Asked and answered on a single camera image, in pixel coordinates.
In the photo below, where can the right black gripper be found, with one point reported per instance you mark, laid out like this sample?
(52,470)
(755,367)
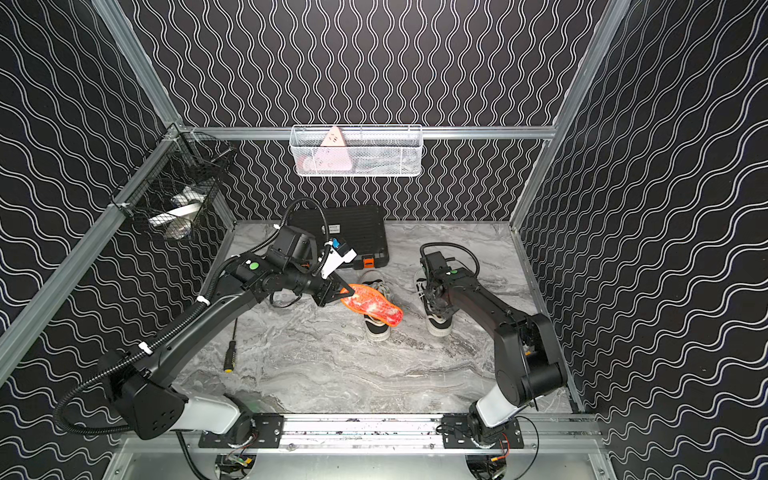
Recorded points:
(443,311)

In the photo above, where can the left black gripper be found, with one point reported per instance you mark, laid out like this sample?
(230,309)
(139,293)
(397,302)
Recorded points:
(327,289)

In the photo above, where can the black white sneaker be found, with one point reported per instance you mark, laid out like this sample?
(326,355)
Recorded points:
(437,325)
(376,330)

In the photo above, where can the red patterned insole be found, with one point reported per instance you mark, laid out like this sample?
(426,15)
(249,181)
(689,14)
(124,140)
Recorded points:
(357,297)

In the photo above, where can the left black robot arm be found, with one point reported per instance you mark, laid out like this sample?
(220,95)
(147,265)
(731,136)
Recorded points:
(139,383)

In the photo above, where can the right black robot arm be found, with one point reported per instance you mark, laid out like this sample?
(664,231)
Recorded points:
(528,361)

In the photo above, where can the black plastic tool case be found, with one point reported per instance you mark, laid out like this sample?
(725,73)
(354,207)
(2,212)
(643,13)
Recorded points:
(362,227)

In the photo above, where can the yellow black screwdriver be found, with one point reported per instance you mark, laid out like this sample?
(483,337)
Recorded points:
(231,352)

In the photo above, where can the pink triangular card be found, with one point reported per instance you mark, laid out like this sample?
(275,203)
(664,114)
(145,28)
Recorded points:
(332,155)

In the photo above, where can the white items in black basket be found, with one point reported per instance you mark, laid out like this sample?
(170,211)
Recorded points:
(177,222)

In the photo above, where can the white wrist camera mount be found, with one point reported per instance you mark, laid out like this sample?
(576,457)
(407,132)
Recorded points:
(340,253)

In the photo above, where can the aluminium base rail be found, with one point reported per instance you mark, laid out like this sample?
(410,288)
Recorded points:
(420,434)

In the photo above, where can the white wire basket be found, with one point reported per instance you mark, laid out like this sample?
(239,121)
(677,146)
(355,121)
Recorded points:
(376,150)

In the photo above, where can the black wire basket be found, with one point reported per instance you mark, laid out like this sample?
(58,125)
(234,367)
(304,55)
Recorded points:
(198,160)

